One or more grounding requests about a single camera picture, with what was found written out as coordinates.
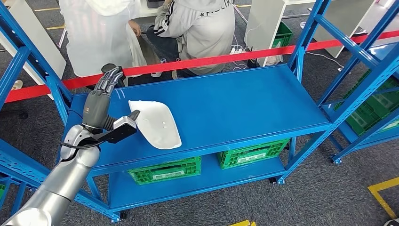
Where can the white plastic shell part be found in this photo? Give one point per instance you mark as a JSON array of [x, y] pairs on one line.
[[159, 124]]

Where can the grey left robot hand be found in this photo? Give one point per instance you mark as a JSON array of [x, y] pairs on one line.
[[96, 109]]

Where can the yellow floor tape square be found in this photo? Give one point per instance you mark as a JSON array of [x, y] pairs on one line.
[[383, 184]]

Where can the blue steel shelf rack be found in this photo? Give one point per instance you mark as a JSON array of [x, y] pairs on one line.
[[374, 138], [218, 99], [18, 195]]

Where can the white power strip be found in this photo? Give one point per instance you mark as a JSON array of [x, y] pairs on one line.
[[237, 50]]

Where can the clear plastic bag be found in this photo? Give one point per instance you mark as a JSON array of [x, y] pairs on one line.
[[274, 56]]

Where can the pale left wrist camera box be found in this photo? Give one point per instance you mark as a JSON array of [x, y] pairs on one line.
[[121, 131]]

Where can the black stanchion post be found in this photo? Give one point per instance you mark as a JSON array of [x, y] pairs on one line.
[[106, 66]]

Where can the white board panel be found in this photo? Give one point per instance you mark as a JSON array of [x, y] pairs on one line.
[[40, 53]]

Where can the red barrier belt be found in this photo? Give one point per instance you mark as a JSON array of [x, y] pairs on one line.
[[202, 62]]

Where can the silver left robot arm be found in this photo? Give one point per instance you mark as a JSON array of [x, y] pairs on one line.
[[68, 174]]

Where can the black electronic device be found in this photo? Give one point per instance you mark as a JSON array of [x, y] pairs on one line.
[[253, 64]]

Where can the green plastic crate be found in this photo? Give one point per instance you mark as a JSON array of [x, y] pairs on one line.
[[282, 36], [361, 121], [251, 157], [168, 174], [378, 103]]

